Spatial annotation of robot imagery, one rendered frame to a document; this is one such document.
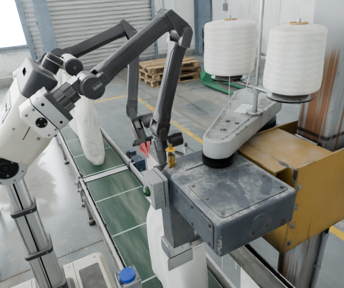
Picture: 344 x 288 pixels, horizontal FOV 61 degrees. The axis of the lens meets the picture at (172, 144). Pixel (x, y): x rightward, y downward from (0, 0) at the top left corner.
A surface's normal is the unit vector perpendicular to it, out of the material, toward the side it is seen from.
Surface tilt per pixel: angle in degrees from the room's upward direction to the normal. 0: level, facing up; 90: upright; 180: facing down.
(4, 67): 91
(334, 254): 0
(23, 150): 115
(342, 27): 90
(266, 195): 0
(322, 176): 90
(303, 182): 90
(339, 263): 0
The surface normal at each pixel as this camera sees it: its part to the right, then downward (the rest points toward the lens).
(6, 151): 0.11, 0.78
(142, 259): -0.06, -0.89
